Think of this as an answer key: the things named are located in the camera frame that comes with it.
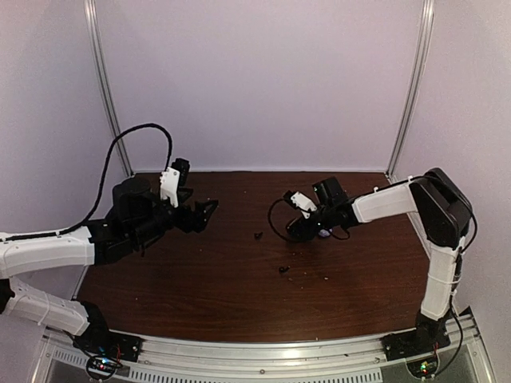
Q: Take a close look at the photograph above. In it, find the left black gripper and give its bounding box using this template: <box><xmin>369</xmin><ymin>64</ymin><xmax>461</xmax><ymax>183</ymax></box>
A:
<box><xmin>129</xmin><ymin>188</ymin><xmax>219</xmax><ymax>246</ymax></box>

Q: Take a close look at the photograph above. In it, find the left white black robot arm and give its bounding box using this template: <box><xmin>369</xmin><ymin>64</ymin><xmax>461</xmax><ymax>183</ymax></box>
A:
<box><xmin>1</xmin><ymin>178</ymin><xmax>218</xmax><ymax>354</ymax></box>

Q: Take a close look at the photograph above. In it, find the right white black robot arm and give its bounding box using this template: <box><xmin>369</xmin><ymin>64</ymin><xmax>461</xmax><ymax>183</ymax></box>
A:
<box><xmin>283</xmin><ymin>168</ymin><xmax>475</xmax><ymax>359</ymax></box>

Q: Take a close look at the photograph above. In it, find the left circuit board with leds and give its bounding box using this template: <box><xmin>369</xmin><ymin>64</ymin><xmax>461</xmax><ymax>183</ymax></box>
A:
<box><xmin>85</xmin><ymin>355</ymin><xmax>122</xmax><ymax>380</ymax></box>

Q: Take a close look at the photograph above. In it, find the circuit board with leds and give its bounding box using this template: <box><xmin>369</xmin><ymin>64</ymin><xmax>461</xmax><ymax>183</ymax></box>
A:
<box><xmin>406</xmin><ymin>356</ymin><xmax>439</xmax><ymax>379</ymax></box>
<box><xmin>85</xmin><ymin>355</ymin><xmax>122</xmax><ymax>380</ymax></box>

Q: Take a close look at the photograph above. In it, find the right circuit board with leds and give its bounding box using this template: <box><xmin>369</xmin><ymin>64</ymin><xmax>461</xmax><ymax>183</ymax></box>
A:
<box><xmin>406</xmin><ymin>356</ymin><xmax>439</xmax><ymax>379</ymax></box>

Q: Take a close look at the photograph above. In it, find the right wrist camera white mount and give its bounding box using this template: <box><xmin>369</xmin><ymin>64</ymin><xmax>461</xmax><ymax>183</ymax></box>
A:
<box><xmin>283</xmin><ymin>191</ymin><xmax>317</xmax><ymax>219</ymax></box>

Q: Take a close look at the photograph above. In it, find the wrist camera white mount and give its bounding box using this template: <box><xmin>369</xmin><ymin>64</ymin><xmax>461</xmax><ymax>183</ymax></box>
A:
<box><xmin>160</xmin><ymin>158</ymin><xmax>192</xmax><ymax>208</ymax></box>
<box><xmin>283</xmin><ymin>191</ymin><xmax>317</xmax><ymax>219</ymax></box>

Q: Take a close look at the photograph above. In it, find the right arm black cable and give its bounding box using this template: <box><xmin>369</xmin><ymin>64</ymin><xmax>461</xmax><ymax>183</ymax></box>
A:
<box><xmin>267</xmin><ymin>198</ymin><xmax>351</xmax><ymax>242</ymax></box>

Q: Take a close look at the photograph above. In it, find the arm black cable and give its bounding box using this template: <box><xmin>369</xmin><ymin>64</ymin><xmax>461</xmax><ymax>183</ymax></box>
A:
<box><xmin>3</xmin><ymin>123</ymin><xmax>176</xmax><ymax>240</ymax></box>
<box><xmin>267</xmin><ymin>198</ymin><xmax>351</xmax><ymax>242</ymax></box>

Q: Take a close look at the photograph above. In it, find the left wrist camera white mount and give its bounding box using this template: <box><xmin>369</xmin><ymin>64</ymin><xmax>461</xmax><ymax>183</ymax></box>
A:
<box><xmin>160</xmin><ymin>158</ymin><xmax>192</xmax><ymax>208</ymax></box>

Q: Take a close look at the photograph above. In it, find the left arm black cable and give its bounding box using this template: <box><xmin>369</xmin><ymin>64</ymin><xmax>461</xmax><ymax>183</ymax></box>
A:
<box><xmin>3</xmin><ymin>123</ymin><xmax>176</xmax><ymax>240</ymax></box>

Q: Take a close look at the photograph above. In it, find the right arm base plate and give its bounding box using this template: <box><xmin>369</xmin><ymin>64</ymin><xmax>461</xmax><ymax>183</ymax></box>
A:
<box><xmin>381</xmin><ymin>330</ymin><xmax>451</xmax><ymax>361</ymax></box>

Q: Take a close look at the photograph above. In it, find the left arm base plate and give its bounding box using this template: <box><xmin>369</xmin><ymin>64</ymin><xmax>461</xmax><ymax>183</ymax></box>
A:
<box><xmin>73</xmin><ymin>332</ymin><xmax>142</xmax><ymax>362</ymax></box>

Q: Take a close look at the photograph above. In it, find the aluminium front rail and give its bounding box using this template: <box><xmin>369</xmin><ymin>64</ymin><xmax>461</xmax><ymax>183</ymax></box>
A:
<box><xmin>28</xmin><ymin>314</ymin><xmax>497</xmax><ymax>382</ymax></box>

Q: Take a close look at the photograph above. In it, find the left aluminium frame post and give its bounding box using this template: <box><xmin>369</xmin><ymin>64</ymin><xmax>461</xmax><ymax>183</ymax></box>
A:
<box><xmin>82</xmin><ymin>0</ymin><xmax>133</xmax><ymax>176</ymax></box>

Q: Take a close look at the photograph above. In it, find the aluminium frame post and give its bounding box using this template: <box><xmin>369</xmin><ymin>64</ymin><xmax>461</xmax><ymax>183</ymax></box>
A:
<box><xmin>386</xmin><ymin>0</ymin><xmax>435</xmax><ymax>180</ymax></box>
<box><xmin>82</xmin><ymin>0</ymin><xmax>133</xmax><ymax>176</ymax></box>

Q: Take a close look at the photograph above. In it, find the right aluminium frame post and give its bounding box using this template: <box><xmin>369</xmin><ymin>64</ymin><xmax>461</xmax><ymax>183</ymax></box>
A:
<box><xmin>386</xmin><ymin>0</ymin><xmax>435</xmax><ymax>180</ymax></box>

